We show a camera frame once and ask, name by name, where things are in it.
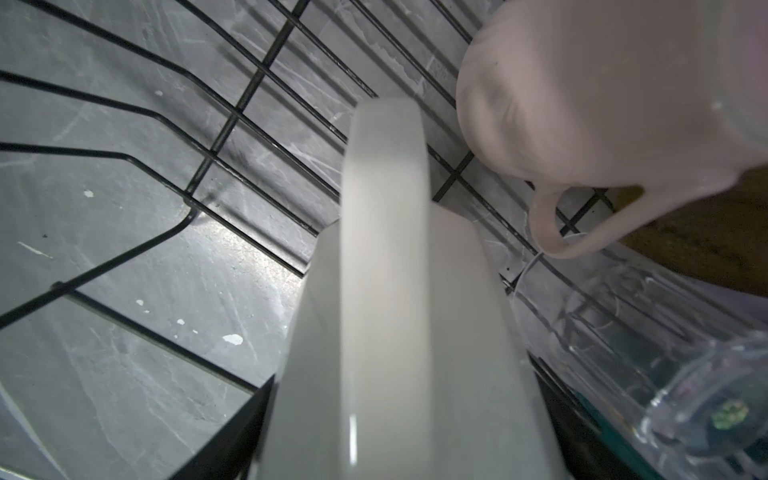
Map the white mug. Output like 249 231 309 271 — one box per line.
255 98 568 479

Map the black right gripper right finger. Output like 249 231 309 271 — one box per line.
530 356 641 479

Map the green mug cream inside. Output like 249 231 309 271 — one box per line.
576 393 663 480

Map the clear glass cup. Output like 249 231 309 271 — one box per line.
512 244 767 479

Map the black wire dish rack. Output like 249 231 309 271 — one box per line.
1 1 553 479

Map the amber textured glass cup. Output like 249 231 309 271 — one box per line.
620 167 767 297

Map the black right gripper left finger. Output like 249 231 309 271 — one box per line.
171 376 275 480

